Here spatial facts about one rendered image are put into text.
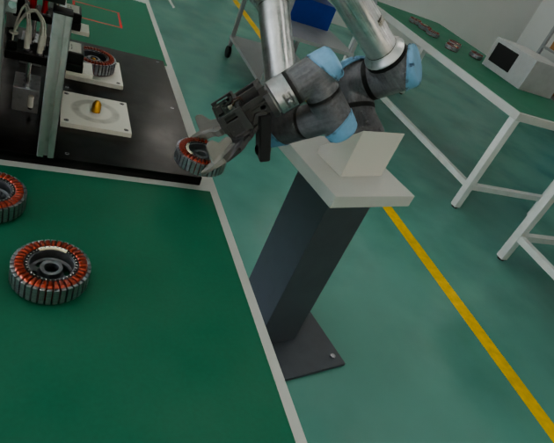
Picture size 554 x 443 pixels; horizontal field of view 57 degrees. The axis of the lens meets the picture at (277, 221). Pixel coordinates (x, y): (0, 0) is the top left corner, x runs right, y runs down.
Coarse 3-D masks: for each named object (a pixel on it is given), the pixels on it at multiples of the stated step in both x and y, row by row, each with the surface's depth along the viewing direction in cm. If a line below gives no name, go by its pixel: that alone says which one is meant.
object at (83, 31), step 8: (24, 8) 119; (40, 8) 123; (48, 8) 124; (72, 8) 124; (80, 8) 126; (32, 16) 119; (48, 16) 120; (80, 16) 122; (32, 24) 121; (72, 24) 123; (80, 24) 124; (32, 32) 122; (72, 32) 124; (80, 32) 125; (88, 32) 126; (32, 40) 123
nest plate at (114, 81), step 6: (114, 72) 137; (66, 78) 127; (72, 78) 127; (78, 78) 127; (84, 78) 128; (96, 78) 130; (102, 78) 131; (108, 78) 132; (114, 78) 134; (120, 78) 135; (96, 84) 130; (102, 84) 130; (108, 84) 131; (114, 84) 131; (120, 84) 132
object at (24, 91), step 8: (16, 72) 109; (16, 80) 106; (24, 80) 107; (32, 80) 109; (16, 88) 105; (24, 88) 105; (32, 88) 106; (16, 96) 106; (24, 96) 106; (16, 104) 107; (24, 104) 107; (32, 112) 109
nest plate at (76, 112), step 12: (72, 96) 118; (84, 96) 120; (72, 108) 114; (84, 108) 116; (108, 108) 120; (120, 108) 122; (60, 120) 109; (72, 120) 110; (84, 120) 112; (96, 120) 114; (108, 120) 115; (120, 120) 117; (108, 132) 113; (120, 132) 114
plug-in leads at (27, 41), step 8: (24, 16) 98; (40, 16) 100; (16, 24) 99; (40, 24) 103; (16, 32) 100; (40, 32) 100; (8, 40) 99; (16, 40) 100; (24, 40) 101; (40, 40) 101; (16, 48) 101; (24, 48) 102; (40, 48) 102
